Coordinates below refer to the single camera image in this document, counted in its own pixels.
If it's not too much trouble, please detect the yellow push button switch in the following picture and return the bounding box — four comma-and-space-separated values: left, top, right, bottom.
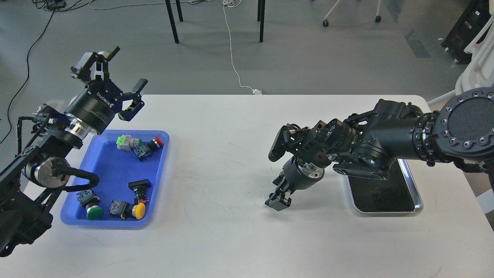
108, 200, 146, 220

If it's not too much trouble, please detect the white chair base with wheels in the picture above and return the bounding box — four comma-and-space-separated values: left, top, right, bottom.
321, 0, 370, 27

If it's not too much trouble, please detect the white cable on floor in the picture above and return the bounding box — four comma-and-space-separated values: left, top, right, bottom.
223, 0, 262, 95

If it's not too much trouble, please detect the black cable on floor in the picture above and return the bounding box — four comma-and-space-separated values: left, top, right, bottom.
0, 0, 90, 146

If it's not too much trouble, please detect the blue plastic tray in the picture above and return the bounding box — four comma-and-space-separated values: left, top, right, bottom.
60, 130, 170, 229

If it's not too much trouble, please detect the black table leg left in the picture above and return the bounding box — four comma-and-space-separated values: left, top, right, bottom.
165, 0, 183, 44

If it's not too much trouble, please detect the black table leg right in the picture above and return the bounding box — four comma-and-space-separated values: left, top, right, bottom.
257, 0, 266, 43

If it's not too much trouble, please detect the white office chair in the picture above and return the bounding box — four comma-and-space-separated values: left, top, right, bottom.
427, 12, 494, 106

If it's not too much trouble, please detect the green square push button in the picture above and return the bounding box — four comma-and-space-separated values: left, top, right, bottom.
116, 134, 142, 151

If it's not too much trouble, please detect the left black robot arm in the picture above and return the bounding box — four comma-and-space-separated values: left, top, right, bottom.
0, 47, 147, 257

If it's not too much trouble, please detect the blue grey switch block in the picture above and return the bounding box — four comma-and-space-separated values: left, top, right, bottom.
133, 144, 153, 162

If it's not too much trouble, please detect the red push button switch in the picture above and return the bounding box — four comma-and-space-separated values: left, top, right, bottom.
147, 136, 164, 152

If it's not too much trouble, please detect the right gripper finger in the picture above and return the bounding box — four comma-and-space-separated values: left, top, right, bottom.
265, 174, 288, 209
270, 185, 295, 211

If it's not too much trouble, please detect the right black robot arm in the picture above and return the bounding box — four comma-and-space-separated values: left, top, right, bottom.
265, 87, 494, 211

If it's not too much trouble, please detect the silver metal tray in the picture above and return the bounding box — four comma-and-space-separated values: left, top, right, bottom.
347, 159, 424, 217

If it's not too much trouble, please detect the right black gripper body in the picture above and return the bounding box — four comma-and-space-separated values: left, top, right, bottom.
276, 158, 325, 193

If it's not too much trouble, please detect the black table leg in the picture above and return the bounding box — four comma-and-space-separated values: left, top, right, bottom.
257, 0, 266, 43
165, 0, 183, 44

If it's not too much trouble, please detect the black equipment case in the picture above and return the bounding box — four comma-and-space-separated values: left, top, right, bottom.
441, 0, 491, 64

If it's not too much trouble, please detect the green round push button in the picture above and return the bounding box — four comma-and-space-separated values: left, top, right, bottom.
76, 189, 103, 220

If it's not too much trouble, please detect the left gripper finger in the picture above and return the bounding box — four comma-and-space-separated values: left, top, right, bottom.
117, 78, 148, 121
71, 46, 120, 92

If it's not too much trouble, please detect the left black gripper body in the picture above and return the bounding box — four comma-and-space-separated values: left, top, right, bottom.
64, 81, 122, 135

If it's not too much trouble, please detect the black square push button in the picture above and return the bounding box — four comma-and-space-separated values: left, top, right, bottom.
128, 179, 151, 205

